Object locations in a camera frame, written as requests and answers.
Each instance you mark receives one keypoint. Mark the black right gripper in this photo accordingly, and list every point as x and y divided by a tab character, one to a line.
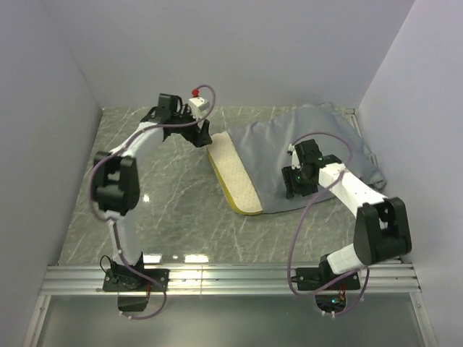
289	176

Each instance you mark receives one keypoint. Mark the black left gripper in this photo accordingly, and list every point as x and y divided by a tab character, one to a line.
200	138

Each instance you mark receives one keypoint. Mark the grey pillowcase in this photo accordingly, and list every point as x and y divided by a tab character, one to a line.
262	148

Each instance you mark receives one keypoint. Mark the cream quilted pillow yellow edge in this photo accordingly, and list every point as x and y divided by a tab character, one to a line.
232	176

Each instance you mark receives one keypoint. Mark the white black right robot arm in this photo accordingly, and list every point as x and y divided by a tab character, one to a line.
369	246

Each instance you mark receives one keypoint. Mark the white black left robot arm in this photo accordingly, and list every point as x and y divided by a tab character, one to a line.
114	184

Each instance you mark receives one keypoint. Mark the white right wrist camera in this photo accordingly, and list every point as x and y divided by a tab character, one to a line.
295	162

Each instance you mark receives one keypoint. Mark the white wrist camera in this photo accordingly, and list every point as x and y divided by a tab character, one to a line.
295	162
198	105

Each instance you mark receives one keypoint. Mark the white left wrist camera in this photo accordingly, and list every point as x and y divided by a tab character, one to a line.
198	105

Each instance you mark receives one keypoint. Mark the aluminium right side rail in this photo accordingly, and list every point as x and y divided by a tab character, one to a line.
350	116

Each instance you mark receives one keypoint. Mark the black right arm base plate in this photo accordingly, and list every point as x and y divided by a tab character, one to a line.
312	278

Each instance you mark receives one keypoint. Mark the aluminium front rail frame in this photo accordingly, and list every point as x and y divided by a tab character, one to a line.
231	305

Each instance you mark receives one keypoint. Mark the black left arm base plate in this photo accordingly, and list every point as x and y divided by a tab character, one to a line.
123	280

